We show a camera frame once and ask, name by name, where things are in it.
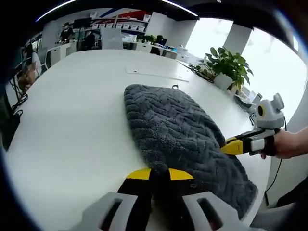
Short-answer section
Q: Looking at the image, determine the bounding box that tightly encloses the grey towel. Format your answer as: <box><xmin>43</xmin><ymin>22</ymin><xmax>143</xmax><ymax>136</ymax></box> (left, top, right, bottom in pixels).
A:
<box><xmin>124</xmin><ymin>83</ymin><xmax>259</xmax><ymax>219</ymax></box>

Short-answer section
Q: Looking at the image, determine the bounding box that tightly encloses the person's right hand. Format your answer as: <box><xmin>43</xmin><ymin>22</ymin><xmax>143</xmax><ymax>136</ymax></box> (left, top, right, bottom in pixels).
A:
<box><xmin>261</xmin><ymin>129</ymin><xmax>291</xmax><ymax>160</ymax></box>

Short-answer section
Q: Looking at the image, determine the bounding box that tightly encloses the green potted plant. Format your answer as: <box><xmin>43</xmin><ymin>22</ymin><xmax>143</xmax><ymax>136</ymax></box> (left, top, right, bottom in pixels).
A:
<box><xmin>192</xmin><ymin>47</ymin><xmax>254</xmax><ymax>91</ymax></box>

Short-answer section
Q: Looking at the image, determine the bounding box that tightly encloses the white table cover plate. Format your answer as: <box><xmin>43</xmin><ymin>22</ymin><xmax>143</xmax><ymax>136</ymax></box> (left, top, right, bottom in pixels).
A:
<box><xmin>126</xmin><ymin>67</ymin><xmax>190</xmax><ymax>83</ymax></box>

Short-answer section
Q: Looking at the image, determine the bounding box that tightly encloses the white office desk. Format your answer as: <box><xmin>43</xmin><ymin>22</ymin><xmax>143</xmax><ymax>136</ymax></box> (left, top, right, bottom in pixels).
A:
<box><xmin>122</xmin><ymin>39</ymin><xmax>189</xmax><ymax>60</ymax></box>

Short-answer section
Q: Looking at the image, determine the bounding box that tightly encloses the small green plant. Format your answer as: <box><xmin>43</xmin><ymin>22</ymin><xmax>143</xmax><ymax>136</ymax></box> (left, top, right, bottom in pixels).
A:
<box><xmin>137</xmin><ymin>35</ymin><xmax>157</xmax><ymax>44</ymax></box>

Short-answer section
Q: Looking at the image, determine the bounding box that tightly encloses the white cabinet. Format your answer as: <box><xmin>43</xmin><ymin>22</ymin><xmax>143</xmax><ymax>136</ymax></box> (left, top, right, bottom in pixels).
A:
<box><xmin>45</xmin><ymin>43</ymin><xmax>78</xmax><ymax>68</ymax></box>

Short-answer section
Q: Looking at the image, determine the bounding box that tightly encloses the row of white storage boxes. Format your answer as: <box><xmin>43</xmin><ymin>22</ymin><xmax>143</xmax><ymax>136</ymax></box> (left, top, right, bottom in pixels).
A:
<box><xmin>92</xmin><ymin>23</ymin><xmax>147</xmax><ymax>32</ymax></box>

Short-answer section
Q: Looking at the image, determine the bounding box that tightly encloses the white storage shelf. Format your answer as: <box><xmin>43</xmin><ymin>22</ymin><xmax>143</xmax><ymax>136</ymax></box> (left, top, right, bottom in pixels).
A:
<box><xmin>91</xmin><ymin>12</ymin><xmax>149</xmax><ymax>33</ymax></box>

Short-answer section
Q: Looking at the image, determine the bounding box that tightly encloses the black monitor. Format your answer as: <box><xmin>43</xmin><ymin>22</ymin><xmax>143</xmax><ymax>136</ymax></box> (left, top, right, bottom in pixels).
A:
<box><xmin>73</xmin><ymin>17</ymin><xmax>93</xmax><ymax>30</ymax></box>

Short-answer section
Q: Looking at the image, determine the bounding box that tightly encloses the long ceiling light strip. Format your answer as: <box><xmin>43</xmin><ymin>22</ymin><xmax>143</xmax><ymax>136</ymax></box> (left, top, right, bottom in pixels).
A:
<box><xmin>33</xmin><ymin>0</ymin><xmax>176</xmax><ymax>23</ymax></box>

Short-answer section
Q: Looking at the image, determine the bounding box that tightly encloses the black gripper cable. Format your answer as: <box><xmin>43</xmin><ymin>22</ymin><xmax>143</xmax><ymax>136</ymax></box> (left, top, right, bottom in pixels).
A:
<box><xmin>264</xmin><ymin>115</ymin><xmax>288</xmax><ymax>206</ymax></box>

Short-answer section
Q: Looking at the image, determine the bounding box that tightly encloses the black cable beside plant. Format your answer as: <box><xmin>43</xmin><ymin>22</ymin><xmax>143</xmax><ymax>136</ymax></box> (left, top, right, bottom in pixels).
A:
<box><xmin>189</xmin><ymin>63</ymin><xmax>215</xmax><ymax>84</ymax></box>

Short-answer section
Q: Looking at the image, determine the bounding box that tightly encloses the black cable bundle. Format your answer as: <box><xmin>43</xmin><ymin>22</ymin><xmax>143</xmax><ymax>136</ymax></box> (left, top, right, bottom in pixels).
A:
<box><xmin>9</xmin><ymin>79</ymin><xmax>30</xmax><ymax>116</ymax></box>

